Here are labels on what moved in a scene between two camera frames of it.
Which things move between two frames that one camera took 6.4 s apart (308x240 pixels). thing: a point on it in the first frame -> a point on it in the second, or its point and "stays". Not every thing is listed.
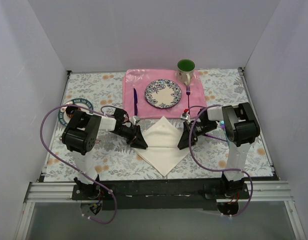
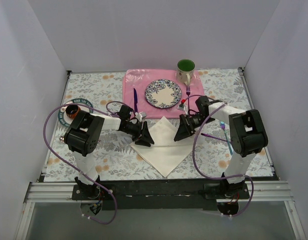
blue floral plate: [163, 93] stays
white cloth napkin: [162, 138] stays
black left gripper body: [133, 135] stays
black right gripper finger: [184, 142] -> [183, 132]
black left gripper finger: [140, 142] -> [146, 133]
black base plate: [160, 195] stays
